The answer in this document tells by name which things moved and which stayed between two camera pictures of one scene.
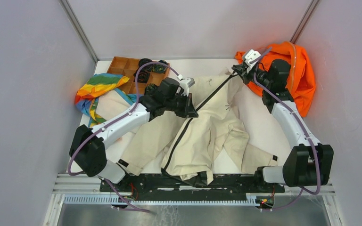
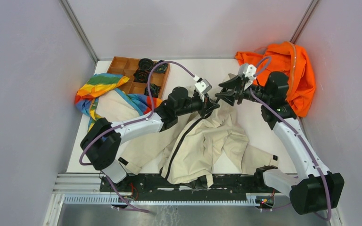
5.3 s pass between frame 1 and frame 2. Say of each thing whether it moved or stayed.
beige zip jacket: moved
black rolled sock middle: stayed
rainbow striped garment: stayed
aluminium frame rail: stayed
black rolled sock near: stayed
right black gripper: moved
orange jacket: stayed
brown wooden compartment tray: stayed
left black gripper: moved
